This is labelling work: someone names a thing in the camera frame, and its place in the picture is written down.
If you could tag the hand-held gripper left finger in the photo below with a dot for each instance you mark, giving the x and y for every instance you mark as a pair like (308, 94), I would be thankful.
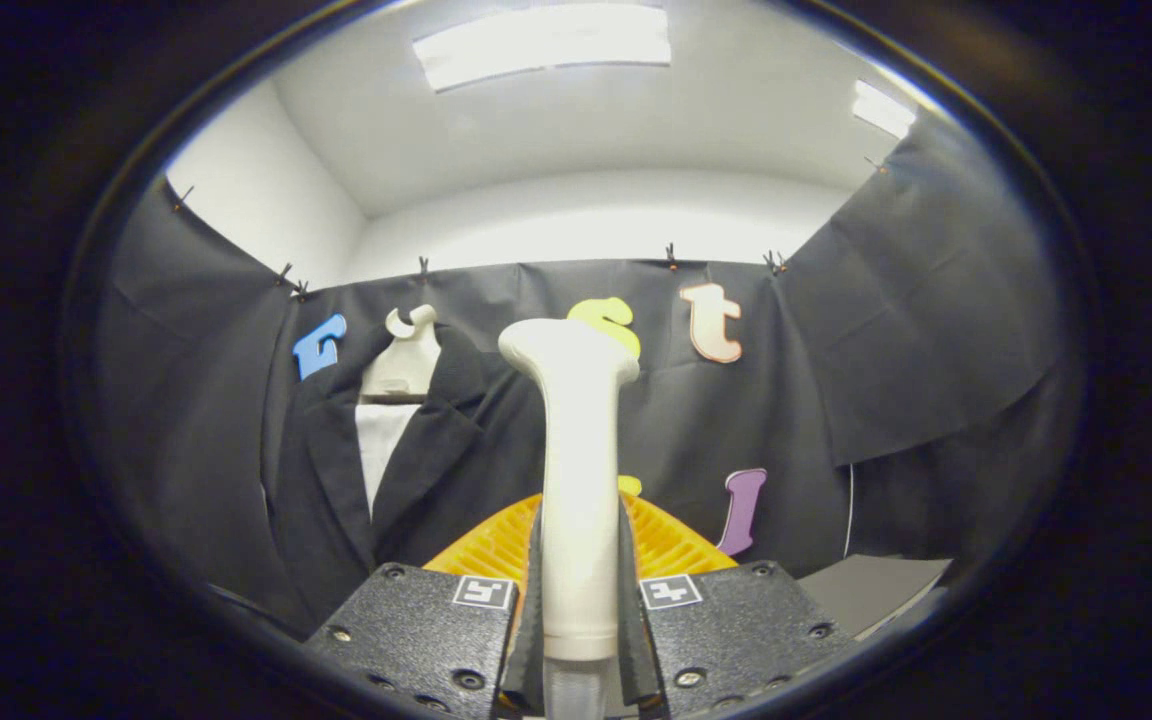
(416, 625)

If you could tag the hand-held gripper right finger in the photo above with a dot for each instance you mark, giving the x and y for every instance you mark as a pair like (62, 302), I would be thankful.
(736, 625)

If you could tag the black suit jacket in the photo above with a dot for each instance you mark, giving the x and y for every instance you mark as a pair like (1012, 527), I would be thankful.
(321, 480)

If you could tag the white shirt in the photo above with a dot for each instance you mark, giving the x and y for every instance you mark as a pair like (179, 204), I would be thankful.
(381, 440)

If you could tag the white garment steamer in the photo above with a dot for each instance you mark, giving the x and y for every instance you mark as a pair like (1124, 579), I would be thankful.
(576, 480)

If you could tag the grey cabinet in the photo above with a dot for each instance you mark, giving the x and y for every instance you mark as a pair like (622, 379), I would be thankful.
(866, 590)

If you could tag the black backdrop cloth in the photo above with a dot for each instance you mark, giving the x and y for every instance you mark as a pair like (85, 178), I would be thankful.
(786, 400)

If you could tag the white plastic hanger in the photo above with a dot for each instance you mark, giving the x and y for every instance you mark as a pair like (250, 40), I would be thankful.
(406, 365)

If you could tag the row of black cloth clips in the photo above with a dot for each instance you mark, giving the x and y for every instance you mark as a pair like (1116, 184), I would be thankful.
(670, 255)

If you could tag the small ceiling light panel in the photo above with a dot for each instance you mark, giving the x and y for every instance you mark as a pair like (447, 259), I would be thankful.
(881, 108)

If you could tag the large ceiling light panel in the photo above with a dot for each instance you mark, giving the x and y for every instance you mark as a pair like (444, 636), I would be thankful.
(536, 45)

